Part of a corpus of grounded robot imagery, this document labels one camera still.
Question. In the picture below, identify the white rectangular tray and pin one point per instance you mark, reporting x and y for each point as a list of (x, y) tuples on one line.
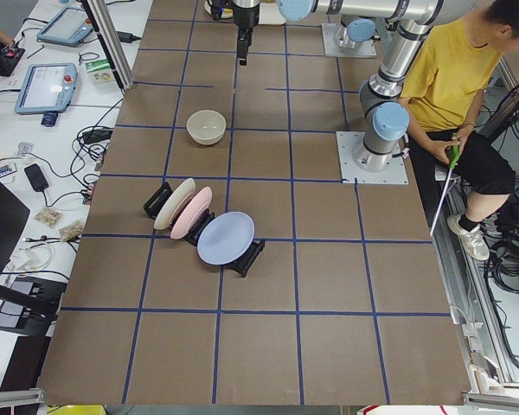
[(269, 14)]

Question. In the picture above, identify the near teach pendant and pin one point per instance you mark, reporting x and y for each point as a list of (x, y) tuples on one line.
[(47, 88)]

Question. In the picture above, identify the white round plate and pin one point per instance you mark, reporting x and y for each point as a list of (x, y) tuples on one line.
[(228, 13)]

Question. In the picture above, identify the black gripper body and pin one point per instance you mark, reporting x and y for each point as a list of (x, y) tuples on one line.
[(246, 17)]

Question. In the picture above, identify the far teach pendant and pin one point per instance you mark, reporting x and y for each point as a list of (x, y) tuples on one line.
[(69, 27)]

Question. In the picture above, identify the green white box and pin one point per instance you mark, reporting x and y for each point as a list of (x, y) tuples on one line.
[(99, 71)]

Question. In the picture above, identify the pink plate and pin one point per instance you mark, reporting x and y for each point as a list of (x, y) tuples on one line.
[(191, 213)]

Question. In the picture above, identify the cream ceramic bowl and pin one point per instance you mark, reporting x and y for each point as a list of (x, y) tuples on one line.
[(206, 127)]

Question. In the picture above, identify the aluminium frame post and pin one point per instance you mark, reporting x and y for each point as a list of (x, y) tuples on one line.
[(97, 12)]

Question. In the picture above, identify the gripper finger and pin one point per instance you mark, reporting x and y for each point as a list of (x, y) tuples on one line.
[(242, 47), (248, 41)]

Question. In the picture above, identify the lavender blue plate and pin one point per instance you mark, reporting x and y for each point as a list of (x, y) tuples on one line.
[(226, 238)]

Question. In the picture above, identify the black power adapter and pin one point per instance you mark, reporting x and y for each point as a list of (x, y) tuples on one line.
[(126, 37)]

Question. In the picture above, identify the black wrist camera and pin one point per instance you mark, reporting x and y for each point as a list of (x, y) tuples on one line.
[(217, 9)]

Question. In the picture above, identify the black phone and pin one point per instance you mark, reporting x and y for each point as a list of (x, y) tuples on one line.
[(36, 178)]

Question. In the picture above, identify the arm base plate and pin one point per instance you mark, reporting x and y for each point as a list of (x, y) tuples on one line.
[(364, 50), (359, 166)]

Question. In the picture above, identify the black monitor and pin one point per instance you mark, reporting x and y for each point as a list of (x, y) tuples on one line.
[(0, 242)]

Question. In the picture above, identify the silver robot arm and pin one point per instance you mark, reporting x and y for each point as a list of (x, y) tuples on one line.
[(354, 30), (386, 120)]

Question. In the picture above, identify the green handled stick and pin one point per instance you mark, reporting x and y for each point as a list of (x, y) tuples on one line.
[(453, 155)]

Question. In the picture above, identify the person in yellow shirt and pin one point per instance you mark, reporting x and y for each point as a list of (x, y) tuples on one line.
[(443, 94)]

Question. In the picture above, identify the bag of nuts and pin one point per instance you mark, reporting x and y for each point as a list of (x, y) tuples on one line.
[(71, 231), (49, 216)]

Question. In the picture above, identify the cream plate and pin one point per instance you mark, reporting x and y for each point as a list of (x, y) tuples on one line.
[(175, 204)]

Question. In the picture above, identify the black dish rack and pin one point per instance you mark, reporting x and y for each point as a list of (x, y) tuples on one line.
[(240, 265)]

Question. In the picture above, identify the teach pendant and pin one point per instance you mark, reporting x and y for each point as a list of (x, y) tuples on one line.
[(47, 88), (69, 27)]

